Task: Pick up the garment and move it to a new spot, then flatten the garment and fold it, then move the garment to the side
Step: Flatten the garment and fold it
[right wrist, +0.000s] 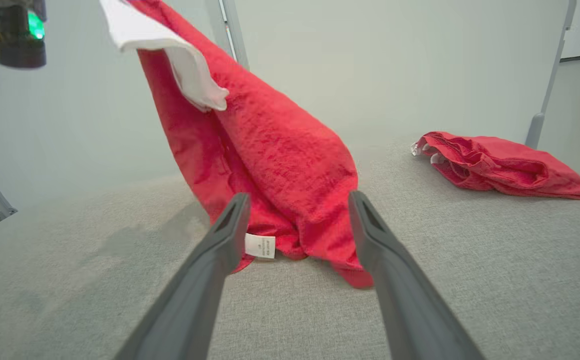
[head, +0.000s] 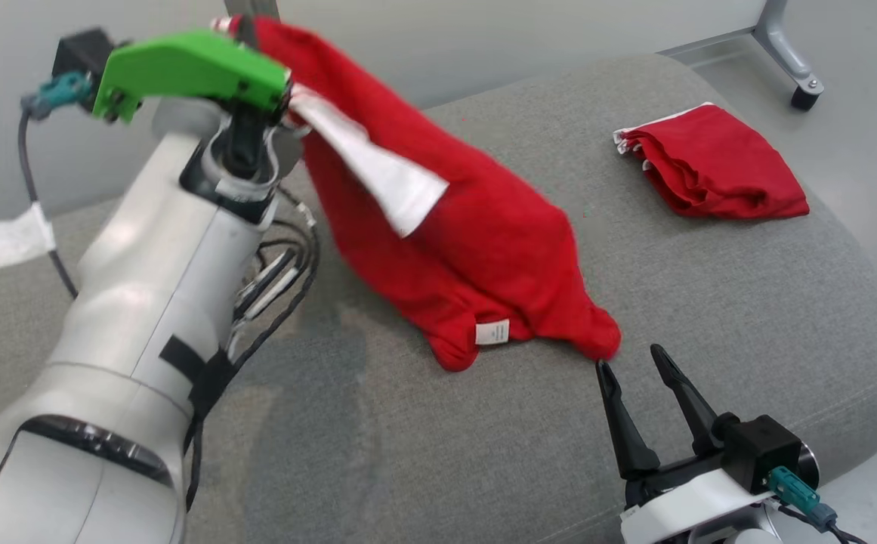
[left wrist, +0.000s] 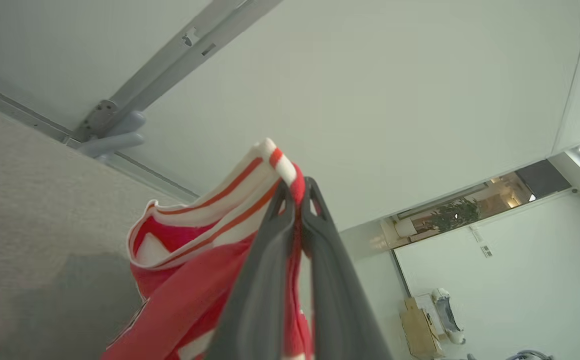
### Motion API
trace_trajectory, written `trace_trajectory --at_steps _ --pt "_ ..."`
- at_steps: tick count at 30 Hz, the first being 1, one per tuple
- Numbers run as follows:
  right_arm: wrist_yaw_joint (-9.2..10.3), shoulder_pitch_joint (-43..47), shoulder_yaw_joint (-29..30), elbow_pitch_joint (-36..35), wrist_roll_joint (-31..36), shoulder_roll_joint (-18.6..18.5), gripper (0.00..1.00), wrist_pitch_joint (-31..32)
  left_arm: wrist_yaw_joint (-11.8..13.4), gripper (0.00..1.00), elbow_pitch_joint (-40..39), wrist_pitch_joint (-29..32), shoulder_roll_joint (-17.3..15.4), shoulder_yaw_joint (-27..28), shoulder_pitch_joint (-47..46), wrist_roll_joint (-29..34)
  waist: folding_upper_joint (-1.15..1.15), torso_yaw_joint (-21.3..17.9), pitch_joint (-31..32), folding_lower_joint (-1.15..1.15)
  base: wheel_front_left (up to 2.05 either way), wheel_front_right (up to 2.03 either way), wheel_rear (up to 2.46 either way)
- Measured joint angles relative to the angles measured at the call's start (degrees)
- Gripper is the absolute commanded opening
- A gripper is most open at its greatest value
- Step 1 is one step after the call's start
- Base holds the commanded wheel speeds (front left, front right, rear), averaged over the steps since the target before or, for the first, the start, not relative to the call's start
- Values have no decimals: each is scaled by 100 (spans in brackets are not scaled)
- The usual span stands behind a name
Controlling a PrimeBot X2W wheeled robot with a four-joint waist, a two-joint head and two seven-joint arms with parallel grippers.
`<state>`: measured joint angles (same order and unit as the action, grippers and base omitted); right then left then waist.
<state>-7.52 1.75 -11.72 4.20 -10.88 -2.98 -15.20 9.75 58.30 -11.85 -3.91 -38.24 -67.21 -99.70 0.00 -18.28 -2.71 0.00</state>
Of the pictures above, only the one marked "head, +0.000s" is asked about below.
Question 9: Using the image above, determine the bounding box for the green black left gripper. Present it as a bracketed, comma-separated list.
[93, 30, 292, 126]

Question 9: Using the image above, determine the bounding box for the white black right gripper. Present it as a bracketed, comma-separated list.
[595, 344, 783, 544]

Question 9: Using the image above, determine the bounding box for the red white jersey top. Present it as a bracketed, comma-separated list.
[212, 15, 622, 372]

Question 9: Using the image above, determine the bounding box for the red shorts white stripe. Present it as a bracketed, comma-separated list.
[613, 102, 811, 221]

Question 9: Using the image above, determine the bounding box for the grey fabric sofa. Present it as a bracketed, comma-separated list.
[0, 53, 877, 544]

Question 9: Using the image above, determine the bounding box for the teal left camera connector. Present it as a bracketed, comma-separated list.
[21, 72, 93, 122]

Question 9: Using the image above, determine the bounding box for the teal camera connector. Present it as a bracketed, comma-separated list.
[21, 72, 93, 122]
[769, 466, 838, 530]

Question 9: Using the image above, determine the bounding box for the teal right camera connector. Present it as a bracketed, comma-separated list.
[769, 466, 838, 530]

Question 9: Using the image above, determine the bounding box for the black left camera cable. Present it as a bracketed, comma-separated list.
[19, 112, 80, 300]

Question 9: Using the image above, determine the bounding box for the black camera cable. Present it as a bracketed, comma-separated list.
[778, 505, 869, 544]
[19, 112, 80, 300]

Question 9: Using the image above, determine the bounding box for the black right camera cable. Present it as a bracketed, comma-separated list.
[778, 505, 869, 544]

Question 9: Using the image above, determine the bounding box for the black left arm cable bundle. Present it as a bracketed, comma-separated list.
[181, 185, 323, 515]

